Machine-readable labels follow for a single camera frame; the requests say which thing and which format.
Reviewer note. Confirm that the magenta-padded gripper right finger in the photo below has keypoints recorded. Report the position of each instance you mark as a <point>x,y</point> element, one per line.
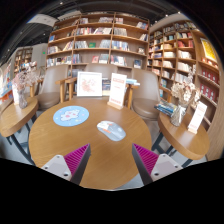
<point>160,166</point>

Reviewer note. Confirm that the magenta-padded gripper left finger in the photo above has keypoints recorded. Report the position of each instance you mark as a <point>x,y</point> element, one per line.
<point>63,166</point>

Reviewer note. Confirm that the grey computer mouse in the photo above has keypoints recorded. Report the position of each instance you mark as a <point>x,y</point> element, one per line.
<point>111,131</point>

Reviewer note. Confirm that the round blue mouse pad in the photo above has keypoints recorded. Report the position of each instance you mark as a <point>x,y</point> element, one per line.
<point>71,116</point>

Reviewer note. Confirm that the round wooden side table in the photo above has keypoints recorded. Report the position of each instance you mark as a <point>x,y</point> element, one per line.
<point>181,136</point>
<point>15,116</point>

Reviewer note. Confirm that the stack of blue books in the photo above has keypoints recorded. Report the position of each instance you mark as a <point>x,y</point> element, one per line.
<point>165,108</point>

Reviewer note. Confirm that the small white table sign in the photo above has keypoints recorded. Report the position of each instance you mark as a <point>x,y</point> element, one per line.
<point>197,117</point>

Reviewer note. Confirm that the glass vase with beige flowers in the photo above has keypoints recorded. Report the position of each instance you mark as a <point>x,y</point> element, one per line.
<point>181,95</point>

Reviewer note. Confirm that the glass vase with pink flowers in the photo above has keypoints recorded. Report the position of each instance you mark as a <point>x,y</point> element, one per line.
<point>22,96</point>

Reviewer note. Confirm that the small white card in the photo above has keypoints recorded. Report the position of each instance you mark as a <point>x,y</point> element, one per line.
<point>15,95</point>

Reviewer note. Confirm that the white framed flower picture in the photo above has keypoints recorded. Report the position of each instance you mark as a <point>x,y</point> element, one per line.
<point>89,84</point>

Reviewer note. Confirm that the white sign in wooden stand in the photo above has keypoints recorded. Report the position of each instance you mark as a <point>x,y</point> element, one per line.
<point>117,89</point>

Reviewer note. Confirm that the light blue flat books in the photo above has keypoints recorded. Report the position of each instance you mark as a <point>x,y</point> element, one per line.
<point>132,81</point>

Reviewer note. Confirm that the dark upright book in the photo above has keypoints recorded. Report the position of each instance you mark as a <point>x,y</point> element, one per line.
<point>106,86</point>

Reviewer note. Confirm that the small distant wooden bookshelf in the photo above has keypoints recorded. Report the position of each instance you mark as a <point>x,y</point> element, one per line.
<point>22,60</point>

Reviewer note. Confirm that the tall wooden bookshelf with books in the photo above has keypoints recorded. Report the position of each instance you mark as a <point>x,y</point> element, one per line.
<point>180,53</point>

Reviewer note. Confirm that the wide wooden bookshelf with books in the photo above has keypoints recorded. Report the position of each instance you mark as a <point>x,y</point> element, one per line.
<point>100,40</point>

